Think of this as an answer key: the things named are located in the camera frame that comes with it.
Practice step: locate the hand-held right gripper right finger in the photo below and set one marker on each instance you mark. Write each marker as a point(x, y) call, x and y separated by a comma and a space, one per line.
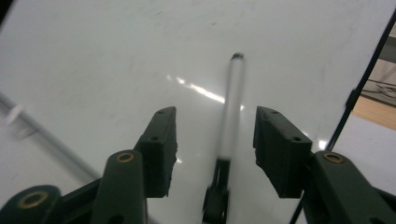
point(280, 155)

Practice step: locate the white whiteboard stand clip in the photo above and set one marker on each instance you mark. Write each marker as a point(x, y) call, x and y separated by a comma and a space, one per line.
point(14, 119)

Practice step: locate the wooden table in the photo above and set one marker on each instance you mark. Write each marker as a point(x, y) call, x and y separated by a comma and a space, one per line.
point(376, 113)

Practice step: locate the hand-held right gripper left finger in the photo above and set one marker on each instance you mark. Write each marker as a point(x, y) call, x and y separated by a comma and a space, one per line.
point(158, 155)

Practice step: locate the white marker pen black cap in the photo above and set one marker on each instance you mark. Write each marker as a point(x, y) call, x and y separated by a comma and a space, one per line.
point(232, 109)

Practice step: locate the white whiteboard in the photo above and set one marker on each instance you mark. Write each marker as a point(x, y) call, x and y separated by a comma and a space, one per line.
point(109, 62)

